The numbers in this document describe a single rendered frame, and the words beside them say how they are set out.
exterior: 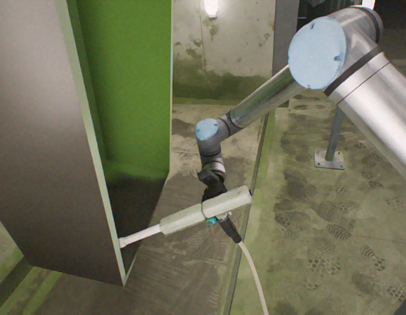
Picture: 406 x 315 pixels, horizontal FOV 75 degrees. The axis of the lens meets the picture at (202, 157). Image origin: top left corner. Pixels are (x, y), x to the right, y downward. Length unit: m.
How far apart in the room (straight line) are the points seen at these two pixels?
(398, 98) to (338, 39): 0.14
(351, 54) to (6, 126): 0.65
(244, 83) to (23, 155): 2.33
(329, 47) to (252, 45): 2.12
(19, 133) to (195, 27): 2.24
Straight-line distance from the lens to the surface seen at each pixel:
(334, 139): 2.06
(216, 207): 0.80
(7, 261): 1.77
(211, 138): 0.98
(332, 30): 0.53
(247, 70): 2.70
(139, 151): 1.35
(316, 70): 0.55
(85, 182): 0.64
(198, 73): 2.83
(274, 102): 0.87
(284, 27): 2.57
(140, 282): 1.53
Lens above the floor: 1.34
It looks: 38 degrees down
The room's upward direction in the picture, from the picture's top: 8 degrees counter-clockwise
